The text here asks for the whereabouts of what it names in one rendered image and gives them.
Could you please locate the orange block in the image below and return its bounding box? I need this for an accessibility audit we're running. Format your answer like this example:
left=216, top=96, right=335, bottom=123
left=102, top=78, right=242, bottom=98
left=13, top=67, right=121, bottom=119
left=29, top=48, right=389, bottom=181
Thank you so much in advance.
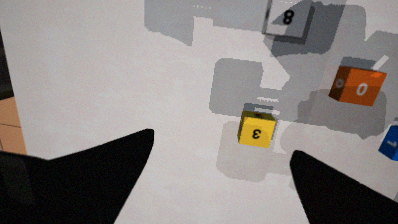
left=328, top=65, right=387, bottom=106

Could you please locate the yellow block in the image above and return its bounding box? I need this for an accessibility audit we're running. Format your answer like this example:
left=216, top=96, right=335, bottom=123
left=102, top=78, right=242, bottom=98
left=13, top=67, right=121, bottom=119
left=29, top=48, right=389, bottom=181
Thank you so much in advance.
left=237, top=110, right=276, bottom=148

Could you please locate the blue block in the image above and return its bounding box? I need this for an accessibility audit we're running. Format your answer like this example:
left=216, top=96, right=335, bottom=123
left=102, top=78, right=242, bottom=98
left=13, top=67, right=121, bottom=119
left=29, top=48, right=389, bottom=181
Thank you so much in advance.
left=378, top=125, right=398, bottom=161

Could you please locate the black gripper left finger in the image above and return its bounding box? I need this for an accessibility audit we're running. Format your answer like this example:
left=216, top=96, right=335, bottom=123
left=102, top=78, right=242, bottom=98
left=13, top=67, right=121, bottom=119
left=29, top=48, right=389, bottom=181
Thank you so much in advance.
left=0, top=128, right=154, bottom=224

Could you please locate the grey block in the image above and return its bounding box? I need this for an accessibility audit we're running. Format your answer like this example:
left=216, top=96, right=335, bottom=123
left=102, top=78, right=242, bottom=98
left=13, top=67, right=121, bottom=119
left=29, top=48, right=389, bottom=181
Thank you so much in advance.
left=262, top=0, right=312, bottom=39

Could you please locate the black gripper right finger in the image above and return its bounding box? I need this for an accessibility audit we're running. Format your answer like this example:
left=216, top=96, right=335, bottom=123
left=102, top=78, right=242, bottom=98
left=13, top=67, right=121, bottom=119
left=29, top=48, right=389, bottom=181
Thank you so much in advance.
left=290, top=150, right=398, bottom=224

